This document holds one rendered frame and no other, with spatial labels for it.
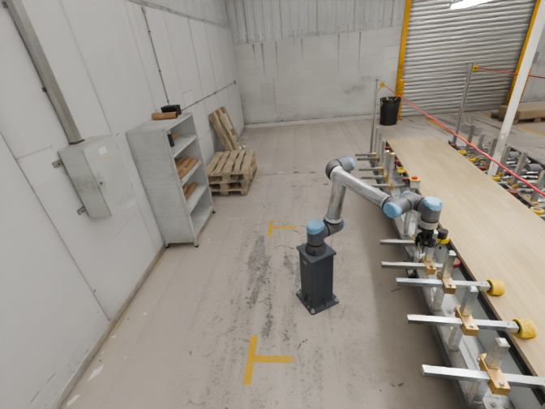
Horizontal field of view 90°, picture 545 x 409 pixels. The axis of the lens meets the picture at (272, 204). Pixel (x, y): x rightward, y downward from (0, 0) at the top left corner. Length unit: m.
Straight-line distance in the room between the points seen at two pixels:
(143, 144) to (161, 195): 0.64
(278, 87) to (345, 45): 2.19
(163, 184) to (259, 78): 6.40
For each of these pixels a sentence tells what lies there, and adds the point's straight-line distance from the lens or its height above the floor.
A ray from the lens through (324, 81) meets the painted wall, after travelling 9.22.
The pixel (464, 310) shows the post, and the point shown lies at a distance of 1.65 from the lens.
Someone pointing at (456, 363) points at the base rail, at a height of 0.70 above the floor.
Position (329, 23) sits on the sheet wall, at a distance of 9.20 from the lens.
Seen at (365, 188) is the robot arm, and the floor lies 1.37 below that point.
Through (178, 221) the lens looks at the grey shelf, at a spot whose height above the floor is 0.40.
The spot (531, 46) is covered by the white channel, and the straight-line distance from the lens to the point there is 3.25.
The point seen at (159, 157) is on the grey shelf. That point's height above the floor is 1.26.
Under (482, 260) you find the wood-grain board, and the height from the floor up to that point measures 0.90.
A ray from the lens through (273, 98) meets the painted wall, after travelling 9.27.
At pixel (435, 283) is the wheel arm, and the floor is 0.96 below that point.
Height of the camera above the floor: 2.15
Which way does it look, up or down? 29 degrees down
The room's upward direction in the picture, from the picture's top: 6 degrees counter-clockwise
